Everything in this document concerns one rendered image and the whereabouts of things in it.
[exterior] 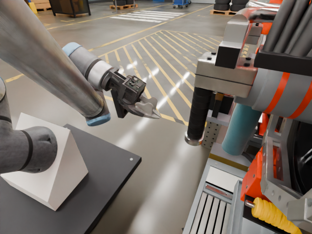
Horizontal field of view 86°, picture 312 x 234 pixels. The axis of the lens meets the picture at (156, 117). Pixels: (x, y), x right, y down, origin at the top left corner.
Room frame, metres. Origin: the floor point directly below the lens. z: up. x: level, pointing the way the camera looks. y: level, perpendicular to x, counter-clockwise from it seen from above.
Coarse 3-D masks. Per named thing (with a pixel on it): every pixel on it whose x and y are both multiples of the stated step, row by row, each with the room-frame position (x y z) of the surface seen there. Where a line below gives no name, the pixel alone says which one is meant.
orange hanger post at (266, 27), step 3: (270, 0) 2.44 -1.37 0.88; (273, 0) 2.42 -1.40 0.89; (276, 0) 2.41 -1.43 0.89; (279, 0) 2.39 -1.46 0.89; (282, 0) 2.38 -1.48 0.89; (264, 24) 2.42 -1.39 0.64; (267, 24) 2.40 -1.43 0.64; (270, 24) 2.39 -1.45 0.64; (264, 27) 2.42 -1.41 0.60; (267, 27) 2.40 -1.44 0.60; (270, 27) 2.38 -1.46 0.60; (264, 30) 2.41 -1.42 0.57; (267, 30) 2.39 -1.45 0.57; (261, 33) 2.42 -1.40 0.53; (264, 33) 2.41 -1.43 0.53; (267, 33) 2.39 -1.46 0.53
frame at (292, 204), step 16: (272, 128) 0.44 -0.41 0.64; (288, 128) 0.43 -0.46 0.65; (272, 144) 0.38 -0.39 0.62; (272, 160) 0.32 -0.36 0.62; (272, 176) 0.26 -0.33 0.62; (288, 176) 0.26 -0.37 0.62; (272, 192) 0.20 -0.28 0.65; (288, 192) 0.17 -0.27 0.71; (288, 208) 0.13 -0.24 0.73; (304, 208) 0.11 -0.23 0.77; (304, 224) 0.10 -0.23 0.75
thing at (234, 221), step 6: (240, 180) 0.52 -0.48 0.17; (234, 186) 0.52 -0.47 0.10; (240, 186) 0.50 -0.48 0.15; (234, 192) 0.47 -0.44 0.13; (240, 192) 0.46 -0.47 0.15; (234, 198) 0.42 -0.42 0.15; (234, 204) 0.39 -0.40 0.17; (240, 204) 0.40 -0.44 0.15; (234, 210) 0.36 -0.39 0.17; (240, 210) 0.37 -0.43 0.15; (234, 216) 0.34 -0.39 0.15; (228, 222) 0.33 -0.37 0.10; (234, 222) 0.31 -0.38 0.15; (228, 228) 0.29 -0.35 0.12; (234, 228) 0.29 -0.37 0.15
